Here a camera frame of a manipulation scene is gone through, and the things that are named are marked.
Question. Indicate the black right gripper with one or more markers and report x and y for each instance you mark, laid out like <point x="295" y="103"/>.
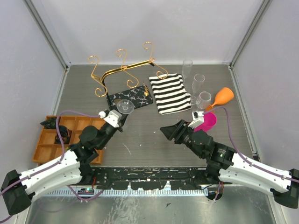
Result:
<point x="179" y="128"/>

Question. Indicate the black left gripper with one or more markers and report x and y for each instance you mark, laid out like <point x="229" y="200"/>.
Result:
<point x="124" y="116"/>

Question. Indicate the pink plastic wine glass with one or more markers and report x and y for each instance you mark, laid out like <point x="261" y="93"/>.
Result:
<point x="210" y="121"/>

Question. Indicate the orange plastic wine glass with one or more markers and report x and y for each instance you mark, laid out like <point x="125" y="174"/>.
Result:
<point x="222" y="97"/>

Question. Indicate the gold wine glass rack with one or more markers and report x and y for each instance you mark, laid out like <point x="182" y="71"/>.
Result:
<point x="138" y="95"/>

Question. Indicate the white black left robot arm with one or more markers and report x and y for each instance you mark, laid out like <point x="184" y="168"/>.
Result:
<point x="20" y="190"/>

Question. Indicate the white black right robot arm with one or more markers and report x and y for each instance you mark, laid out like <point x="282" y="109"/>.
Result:
<point x="225" y="164"/>

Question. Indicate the clear stemmed wine glass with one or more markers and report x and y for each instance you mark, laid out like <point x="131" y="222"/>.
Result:
<point x="203" y="100"/>

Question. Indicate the black white striped cloth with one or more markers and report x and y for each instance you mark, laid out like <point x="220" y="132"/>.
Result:
<point x="170" y="94"/>

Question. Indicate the orange floral rolled tie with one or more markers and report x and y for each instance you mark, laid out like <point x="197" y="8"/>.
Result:
<point x="65" y="135"/>

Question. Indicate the green patterned rolled tie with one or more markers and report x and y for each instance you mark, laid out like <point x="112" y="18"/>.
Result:
<point x="49" y="123"/>

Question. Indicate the orange wooden compartment tray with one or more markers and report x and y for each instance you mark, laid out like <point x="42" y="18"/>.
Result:
<point x="47" y="150"/>

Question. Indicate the tall clear champagne flute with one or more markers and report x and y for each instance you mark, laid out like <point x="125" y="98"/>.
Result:
<point x="186" y="68"/>

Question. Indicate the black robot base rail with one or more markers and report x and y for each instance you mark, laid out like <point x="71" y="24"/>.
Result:
<point x="146" y="178"/>

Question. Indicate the white slotted cable duct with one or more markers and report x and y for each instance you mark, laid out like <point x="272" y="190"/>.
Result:
<point x="129" y="192"/>

